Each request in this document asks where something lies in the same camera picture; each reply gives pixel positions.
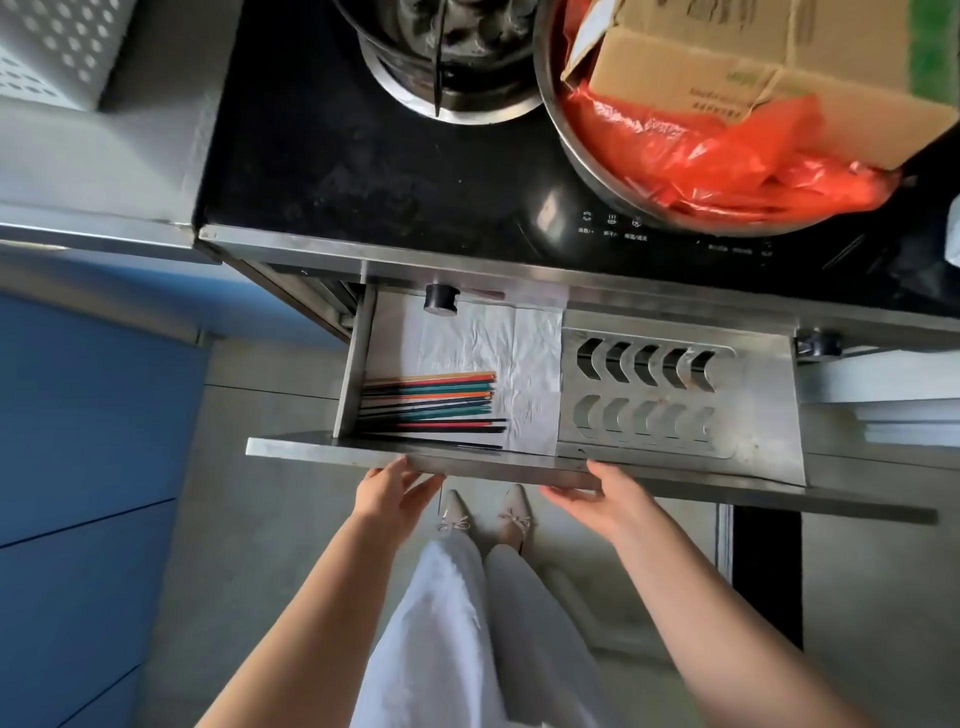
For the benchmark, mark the person's right hand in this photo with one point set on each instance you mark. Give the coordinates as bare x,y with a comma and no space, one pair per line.
611,510

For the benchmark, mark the person's left hand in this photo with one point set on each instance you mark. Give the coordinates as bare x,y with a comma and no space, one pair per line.
390,499

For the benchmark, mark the person's left thumb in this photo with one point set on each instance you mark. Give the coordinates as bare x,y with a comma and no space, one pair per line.
427,490

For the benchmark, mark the person's right thumb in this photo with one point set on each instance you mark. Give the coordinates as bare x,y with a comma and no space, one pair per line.
564,497

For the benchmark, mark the stainless steel drawer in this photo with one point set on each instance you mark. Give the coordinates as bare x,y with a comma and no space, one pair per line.
757,420

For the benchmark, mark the person's right forearm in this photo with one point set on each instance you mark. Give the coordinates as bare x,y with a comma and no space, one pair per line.
720,637

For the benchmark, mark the person's left forearm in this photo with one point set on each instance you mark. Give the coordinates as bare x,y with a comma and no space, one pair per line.
315,637

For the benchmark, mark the beige left shoe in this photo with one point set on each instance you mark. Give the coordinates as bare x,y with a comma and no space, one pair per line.
454,516

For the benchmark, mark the beige shoe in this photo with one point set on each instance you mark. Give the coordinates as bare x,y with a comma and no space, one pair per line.
516,519
454,516

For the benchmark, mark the beige right shoe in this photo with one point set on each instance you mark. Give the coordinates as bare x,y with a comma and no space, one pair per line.
516,519

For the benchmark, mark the bundle of coloured chopsticks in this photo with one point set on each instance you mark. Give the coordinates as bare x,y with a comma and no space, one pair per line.
427,405

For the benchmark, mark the perforated steel cover plate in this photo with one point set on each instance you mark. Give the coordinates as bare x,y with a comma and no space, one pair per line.
645,394

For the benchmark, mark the white paper drawer liner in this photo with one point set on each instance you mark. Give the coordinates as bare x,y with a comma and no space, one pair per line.
525,360

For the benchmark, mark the white trousers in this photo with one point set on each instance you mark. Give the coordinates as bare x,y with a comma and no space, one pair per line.
465,645

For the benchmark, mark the black stove knob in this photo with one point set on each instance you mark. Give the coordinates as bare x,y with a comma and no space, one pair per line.
816,346
441,298

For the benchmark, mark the blue cabinet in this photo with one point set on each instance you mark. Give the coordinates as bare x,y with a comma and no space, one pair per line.
82,487

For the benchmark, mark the large steel basin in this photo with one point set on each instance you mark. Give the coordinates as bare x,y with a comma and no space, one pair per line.
570,150

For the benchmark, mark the black glass cooktop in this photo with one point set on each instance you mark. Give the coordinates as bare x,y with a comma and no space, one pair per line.
337,150

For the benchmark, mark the red plastic bag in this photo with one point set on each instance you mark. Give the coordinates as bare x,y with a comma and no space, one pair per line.
675,150

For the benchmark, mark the steel cooking pot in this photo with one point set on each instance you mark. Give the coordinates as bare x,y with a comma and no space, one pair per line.
450,45

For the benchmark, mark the brown cardboard box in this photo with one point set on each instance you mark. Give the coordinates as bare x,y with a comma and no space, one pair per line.
825,82

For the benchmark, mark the white perforated plastic basket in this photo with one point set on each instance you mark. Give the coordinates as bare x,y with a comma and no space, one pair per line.
52,45

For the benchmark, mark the green packet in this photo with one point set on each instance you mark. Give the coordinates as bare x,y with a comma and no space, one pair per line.
936,45

